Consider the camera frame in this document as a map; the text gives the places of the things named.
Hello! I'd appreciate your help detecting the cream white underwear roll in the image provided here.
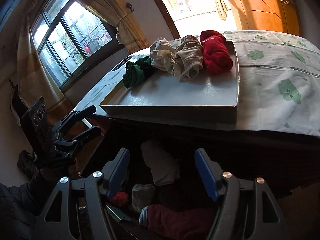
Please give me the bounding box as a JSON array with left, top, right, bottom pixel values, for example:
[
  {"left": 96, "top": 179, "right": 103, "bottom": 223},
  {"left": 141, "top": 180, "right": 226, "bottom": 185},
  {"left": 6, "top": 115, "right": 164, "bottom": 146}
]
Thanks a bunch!
[{"left": 149, "top": 37, "right": 175, "bottom": 72}]

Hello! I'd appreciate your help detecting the shallow cardboard box tray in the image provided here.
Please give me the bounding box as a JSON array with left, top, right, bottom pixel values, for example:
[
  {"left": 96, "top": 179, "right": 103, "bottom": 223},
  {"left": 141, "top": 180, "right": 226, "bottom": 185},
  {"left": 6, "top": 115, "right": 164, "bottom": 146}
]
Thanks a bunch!
[{"left": 100, "top": 41, "right": 240, "bottom": 124}]

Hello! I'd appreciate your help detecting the coat rack with clothes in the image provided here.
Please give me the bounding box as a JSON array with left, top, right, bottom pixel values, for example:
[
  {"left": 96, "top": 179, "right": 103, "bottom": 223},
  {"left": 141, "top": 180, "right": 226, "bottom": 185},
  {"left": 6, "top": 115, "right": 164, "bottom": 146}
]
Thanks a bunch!
[{"left": 9, "top": 79, "right": 28, "bottom": 127}]

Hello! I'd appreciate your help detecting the metal drawer lock plate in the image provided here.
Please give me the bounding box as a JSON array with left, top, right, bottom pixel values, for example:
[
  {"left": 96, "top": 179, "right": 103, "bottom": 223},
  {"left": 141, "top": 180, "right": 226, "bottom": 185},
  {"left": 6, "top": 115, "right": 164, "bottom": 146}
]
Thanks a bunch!
[{"left": 106, "top": 205, "right": 131, "bottom": 223}]

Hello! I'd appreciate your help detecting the black phone on dresser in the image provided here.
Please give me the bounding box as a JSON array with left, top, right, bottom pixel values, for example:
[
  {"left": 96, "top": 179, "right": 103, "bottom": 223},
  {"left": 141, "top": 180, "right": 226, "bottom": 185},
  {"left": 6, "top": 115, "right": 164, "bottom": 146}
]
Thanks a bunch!
[{"left": 111, "top": 55, "right": 133, "bottom": 72}]

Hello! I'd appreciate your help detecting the window with dark frame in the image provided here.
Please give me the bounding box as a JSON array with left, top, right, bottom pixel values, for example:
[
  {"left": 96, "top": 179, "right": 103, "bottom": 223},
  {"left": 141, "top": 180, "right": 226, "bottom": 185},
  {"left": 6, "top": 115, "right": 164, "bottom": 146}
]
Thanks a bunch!
[{"left": 32, "top": 0, "right": 124, "bottom": 90}]

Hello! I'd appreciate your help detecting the grey sock in drawer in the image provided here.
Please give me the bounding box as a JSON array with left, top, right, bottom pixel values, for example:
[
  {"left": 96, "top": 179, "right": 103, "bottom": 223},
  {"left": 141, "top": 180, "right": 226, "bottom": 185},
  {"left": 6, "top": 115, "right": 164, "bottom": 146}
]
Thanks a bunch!
[{"left": 131, "top": 184, "right": 155, "bottom": 213}]

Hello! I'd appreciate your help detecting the pink beige cloth in drawer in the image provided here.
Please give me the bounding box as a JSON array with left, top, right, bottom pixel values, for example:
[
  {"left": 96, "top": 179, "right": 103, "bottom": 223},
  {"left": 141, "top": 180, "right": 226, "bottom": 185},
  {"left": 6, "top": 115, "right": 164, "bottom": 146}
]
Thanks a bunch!
[{"left": 141, "top": 142, "right": 180, "bottom": 186}]

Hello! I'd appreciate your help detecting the red fleece underwear roll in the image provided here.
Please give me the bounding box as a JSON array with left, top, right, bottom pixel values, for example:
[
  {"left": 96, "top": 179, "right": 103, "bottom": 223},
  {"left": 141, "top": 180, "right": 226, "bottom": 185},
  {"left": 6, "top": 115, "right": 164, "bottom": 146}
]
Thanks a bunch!
[{"left": 200, "top": 30, "right": 233, "bottom": 76}]

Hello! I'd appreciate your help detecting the wooden door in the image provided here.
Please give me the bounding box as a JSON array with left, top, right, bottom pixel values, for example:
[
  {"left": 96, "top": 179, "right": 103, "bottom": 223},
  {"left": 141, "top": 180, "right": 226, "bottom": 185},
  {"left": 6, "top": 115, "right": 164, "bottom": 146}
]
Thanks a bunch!
[{"left": 228, "top": 0, "right": 300, "bottom": 36}]

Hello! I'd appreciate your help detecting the small red cloth in drawer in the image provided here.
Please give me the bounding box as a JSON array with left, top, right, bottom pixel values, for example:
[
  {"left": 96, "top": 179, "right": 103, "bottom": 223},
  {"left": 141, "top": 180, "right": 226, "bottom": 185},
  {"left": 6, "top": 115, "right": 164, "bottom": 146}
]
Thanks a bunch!
[{"left": 111, "top": 191, "right": 129, "bottom": 206}]

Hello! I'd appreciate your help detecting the floral white table cover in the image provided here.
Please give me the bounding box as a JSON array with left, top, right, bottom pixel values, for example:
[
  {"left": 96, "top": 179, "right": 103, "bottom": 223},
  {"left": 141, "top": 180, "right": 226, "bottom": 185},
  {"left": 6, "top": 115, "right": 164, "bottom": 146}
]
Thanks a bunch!
[{"left": 75, "top": 30, "right": 319, "bottom": 136}]

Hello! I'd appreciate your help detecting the beige striped curtain left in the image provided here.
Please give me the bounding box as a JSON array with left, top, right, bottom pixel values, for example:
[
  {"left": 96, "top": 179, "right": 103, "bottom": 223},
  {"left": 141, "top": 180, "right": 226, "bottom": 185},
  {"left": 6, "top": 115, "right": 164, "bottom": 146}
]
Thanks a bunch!
[{"left": 17, "top": 17, "right": 73, "bottom": 125}]

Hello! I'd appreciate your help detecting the beige striped curtain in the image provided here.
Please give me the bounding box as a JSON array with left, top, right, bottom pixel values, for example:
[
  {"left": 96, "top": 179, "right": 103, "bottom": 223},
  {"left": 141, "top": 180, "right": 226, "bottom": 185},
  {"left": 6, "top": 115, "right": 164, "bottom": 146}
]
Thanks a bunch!
[
  {"left": 17, "top": 17, "right": 73, "bottom": 125},
  {"left": 75, "top": 0, "right": 150, "bottom": 54}
]

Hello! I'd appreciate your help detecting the beige underwear bundle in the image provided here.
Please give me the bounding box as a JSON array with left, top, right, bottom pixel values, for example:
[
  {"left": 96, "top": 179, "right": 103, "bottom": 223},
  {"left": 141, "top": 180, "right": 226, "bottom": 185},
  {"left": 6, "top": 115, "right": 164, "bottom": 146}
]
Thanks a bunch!
[{"left": 172, "top": 35, "right": 203, "bottom": 80}]

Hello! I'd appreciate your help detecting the green underwear bundle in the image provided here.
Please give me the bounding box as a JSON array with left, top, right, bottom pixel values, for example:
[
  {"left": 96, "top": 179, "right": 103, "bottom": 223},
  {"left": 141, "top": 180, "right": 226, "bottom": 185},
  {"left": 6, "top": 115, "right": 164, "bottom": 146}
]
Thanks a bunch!
[{"left": 123, "top": 56, "right": 157, "bottom": 89}]

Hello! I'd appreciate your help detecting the curtain tieback hook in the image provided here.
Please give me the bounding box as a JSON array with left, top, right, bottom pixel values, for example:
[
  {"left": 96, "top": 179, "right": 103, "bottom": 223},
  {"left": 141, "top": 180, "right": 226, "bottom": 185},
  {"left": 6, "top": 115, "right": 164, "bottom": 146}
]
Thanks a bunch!
[{"left": 126, "top": 2, "right": 134, "bottom": 12}]

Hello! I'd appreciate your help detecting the beige striped curtain right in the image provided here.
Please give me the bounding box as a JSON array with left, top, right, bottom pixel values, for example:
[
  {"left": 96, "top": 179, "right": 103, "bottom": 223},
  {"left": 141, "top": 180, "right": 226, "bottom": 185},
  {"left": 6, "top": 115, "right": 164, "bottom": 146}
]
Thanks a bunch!
[{"left": 75, "top": 0, "right": 150, "bottom": 54}]

